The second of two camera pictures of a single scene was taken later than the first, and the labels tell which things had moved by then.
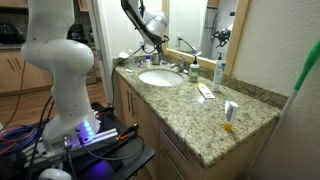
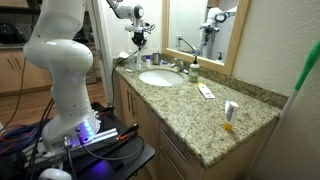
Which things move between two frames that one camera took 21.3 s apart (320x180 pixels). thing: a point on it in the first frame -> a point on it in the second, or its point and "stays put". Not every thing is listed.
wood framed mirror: [205, 29] stays put
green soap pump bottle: [193, 73] stays put
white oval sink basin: [161, 78] stays put
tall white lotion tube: [218, 74] -> [139, 60]
